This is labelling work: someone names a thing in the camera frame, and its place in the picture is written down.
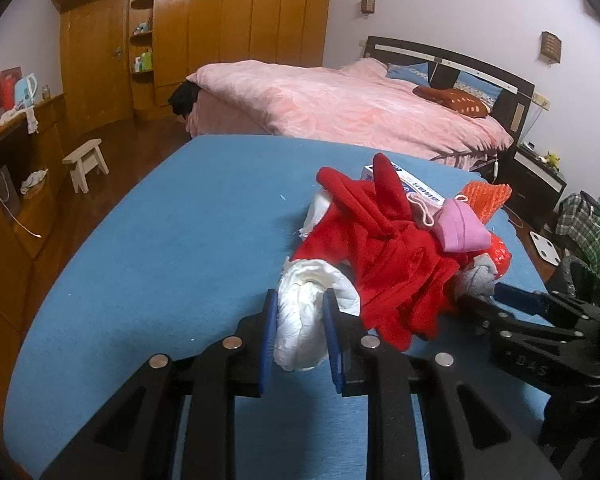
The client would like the wooden wardrobe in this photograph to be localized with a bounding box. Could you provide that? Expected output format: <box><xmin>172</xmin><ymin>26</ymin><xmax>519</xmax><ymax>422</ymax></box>
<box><xmin>49</xmin><ymin>0</ymin><xmax>333</xmax><ymax>134</ymax></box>

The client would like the patterned blue pillow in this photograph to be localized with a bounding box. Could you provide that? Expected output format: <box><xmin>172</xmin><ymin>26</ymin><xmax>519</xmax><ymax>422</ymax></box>
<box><xmin>452</xmin><ymin>72</ymin><xmax>503</xmax><ymax>107</ymax></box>

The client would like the wooden stool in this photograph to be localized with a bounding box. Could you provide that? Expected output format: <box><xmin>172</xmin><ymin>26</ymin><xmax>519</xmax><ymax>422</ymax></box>
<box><xmin>62</xmin><ymin>138</ymin><xmax>110</xmax><ymax>193</ymax></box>

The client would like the plain blue pillow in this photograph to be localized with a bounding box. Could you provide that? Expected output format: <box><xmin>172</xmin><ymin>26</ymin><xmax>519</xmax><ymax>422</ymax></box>
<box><xmin>386</xmin><ymin>62</ymin><xmax>430</xmax><ymax>81</ymax></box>

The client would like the white rag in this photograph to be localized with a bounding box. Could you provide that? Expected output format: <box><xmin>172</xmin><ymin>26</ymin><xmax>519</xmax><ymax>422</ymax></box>
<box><xmin>20</xmin><ymin>169</ymin><xmax>49</xmax><ymax>196</ymax></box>
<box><xmin>0</xmin><ymin>105</ymin><xmax>40</xmax><ymax>135</ymax></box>

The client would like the plaid bag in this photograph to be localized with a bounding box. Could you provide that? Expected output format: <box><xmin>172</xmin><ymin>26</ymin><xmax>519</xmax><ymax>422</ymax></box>
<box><xmin>555</xmin><ymin>192</ymin><xmax>600</xmax><ymax>272</ymax></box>

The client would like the white cable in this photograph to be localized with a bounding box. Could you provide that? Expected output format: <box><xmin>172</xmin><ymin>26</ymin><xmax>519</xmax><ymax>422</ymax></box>
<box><xmin>0</xmin><ymin>125</ymin><xmax>43</xmax><ymax>238</ymax></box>

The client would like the orange foam net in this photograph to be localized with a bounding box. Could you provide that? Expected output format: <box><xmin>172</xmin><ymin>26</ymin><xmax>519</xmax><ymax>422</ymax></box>
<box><xmin>455</xmin><ymin>182</ymin><xmax>512</xmax><ymax>226</ymax></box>

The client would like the red plastic bag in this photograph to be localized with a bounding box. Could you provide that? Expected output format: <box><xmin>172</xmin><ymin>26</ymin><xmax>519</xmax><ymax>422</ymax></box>
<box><xmin>472</xmin><ymin>232</ymin><xmax>513</xmax><ymax>278</ymax></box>

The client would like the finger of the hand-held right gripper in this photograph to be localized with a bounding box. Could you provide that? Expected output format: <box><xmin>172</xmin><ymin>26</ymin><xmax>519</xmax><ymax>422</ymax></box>
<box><xmin>459</xmin><ymin>294</ymin><xmax>600</xmax><ymax>392</ymax></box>
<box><xmin>494</xmin><ymin>282</ymin><xmax>600</xmax><ymax>332</ymax></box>

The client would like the white bathroom scale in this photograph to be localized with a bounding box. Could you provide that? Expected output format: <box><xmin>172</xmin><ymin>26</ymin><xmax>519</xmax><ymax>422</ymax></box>
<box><xmin>530</xmin><ymin>230</ymin><xmax>565</xmax><ymax>266</ymax></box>

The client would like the wooden cabinet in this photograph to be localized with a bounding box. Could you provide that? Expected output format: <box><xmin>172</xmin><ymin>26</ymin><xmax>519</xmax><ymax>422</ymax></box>
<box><xmin>0</xmin><ymin>92</ymin><xmax>70</xmax><ymax>333</ymax></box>

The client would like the red cloth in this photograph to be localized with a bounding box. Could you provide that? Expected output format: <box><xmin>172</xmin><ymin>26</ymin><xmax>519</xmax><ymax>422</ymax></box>
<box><xmin>292</xmin><ymin>152</ymin><xmax>473</xmax><ymax>353</ymax></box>

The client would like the dark bed frame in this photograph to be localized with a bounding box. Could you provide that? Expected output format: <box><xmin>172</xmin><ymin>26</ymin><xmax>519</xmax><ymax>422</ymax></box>
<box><xmin>362</xmin><ymin>36</ymin><xmax>536</xmax><ymax>133</ymax></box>

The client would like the red-brown dotted pillow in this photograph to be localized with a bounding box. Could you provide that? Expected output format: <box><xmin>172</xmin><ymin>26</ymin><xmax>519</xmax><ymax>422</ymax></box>
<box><xmin>412</xmin><ymin>85</ymin><xmax>492</xmax><ymax>120</ymax></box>

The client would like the light blue kettle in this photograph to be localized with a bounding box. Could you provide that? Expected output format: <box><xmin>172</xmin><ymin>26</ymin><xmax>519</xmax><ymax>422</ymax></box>
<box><xmin>14</xmin><ymin>72</ymin><xmax>38</xmax><ymax>107</ymax></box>

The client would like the pink cloth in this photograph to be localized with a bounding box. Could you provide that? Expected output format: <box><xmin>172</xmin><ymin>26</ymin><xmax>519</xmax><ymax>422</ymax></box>
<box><xmin>409</xmin><ymin>194</ymin><xmax>491</xmax><ymax>253</ymax></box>

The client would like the black cloth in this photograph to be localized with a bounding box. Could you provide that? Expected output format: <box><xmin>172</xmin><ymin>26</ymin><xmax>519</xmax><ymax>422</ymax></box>
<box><xmin>168</xmin><ymin>81</ymin><xmax>201</xmax><ymax>117</ymax></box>

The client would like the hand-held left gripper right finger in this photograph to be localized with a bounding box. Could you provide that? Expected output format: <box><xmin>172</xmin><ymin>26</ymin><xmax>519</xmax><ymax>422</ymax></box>
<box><xmin>321</xmin><ymin>290</ymin><xmax>563</xmax><ymax>480</ymax></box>

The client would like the bed with pink duvet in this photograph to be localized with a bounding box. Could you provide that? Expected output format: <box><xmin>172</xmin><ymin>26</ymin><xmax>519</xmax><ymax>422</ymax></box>
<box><xmin>186</xmin><ymin>57</ymin><xmax>515</xmax><ymax>167</ymax></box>

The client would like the grey cloth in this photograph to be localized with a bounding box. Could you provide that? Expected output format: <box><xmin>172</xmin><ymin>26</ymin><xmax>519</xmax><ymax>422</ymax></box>
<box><xmin>457</xmin><ymin>255</ymin><xmax>498</xmax><ymax>299</ymax></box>

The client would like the dark nightstand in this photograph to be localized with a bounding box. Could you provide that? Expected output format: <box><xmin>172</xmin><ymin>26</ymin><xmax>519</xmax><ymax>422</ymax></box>
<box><xmin>497</xmin><ymin>142</ymin><xmax>568</xmax><ymax>222</ymax></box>

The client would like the white and blue box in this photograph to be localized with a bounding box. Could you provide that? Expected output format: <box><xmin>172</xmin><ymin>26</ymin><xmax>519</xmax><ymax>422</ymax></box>
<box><xmin>362</xmin><ymin>161</ymin><xmax>442</xmax><ymax>204</ymax></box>

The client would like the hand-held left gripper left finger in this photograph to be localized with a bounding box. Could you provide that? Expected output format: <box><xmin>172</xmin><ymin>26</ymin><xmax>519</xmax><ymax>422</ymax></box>
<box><xmin>40</xmin><ymin>287</ymin><xmax>281</xmax><ymax>480</ymax></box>

